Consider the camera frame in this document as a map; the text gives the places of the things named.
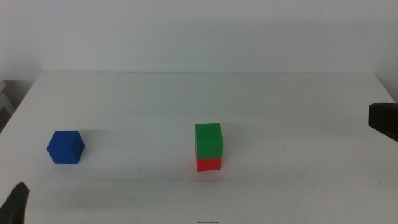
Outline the green cube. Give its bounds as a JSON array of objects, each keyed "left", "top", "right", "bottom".
[{"left": 195, "top": 123, "right": 224, "bottom": 160}]

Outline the red cube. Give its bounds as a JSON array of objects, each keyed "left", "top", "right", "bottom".
[{"left": 195, "top": 152, "right": 223, "bottom": 172}]

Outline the blue cube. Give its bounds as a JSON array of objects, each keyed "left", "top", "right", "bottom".
[{"left": 46, "top": 130, "right": 86, "bottom": 165}]

